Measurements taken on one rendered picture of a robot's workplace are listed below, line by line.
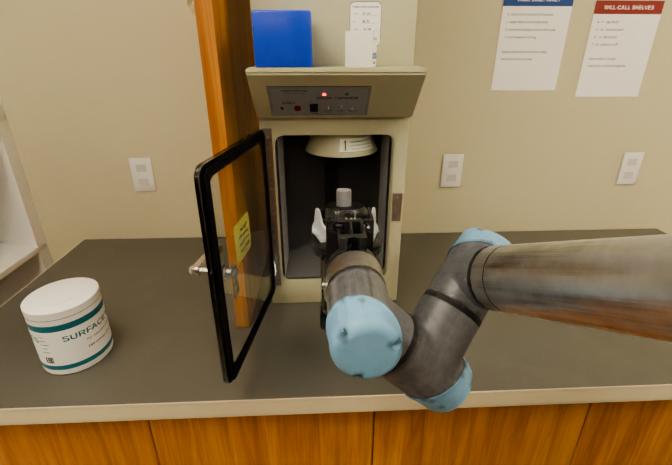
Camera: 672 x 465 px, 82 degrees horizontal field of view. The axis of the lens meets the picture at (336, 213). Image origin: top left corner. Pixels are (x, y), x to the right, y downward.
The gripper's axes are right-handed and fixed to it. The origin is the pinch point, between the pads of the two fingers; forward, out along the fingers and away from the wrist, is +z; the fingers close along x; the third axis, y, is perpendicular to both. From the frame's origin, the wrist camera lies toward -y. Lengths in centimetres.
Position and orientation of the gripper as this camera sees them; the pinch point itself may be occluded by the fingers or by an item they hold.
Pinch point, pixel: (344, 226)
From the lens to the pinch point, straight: 71.5
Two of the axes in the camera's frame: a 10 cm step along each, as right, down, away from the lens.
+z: -0.4, -3.8, 9.3
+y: 0.0, -9.3, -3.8
